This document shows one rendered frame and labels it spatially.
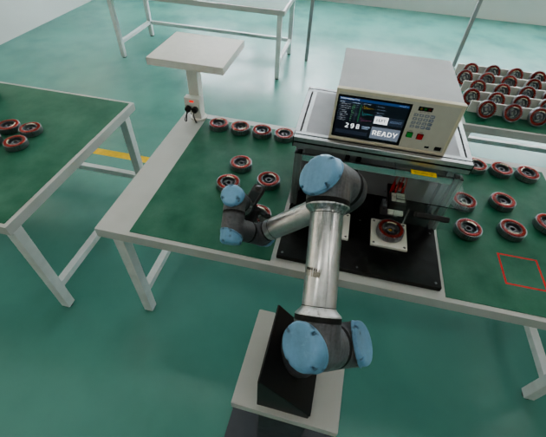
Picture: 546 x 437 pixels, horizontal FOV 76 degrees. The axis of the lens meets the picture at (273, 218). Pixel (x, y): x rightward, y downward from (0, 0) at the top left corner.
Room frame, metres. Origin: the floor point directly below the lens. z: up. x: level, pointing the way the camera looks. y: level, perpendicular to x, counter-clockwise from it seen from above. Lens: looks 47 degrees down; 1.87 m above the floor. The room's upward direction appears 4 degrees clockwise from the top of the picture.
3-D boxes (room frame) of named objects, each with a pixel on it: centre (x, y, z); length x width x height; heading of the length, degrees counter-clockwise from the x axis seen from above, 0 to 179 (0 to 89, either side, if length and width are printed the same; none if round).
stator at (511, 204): (1.25, -1.09, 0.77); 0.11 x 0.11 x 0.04
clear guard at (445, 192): (0.99, -0.56, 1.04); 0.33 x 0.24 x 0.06; 170
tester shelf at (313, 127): (1.33, -0.43, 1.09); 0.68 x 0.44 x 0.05; 80
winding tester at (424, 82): (1.33, -0.44, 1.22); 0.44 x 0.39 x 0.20; 80
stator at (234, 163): (1.42, 0.18, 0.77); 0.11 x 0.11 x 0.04
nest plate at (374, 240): (0.99, -0.49, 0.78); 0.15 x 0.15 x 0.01; 80
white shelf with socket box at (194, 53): (1.74, 0.42, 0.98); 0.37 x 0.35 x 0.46; 80
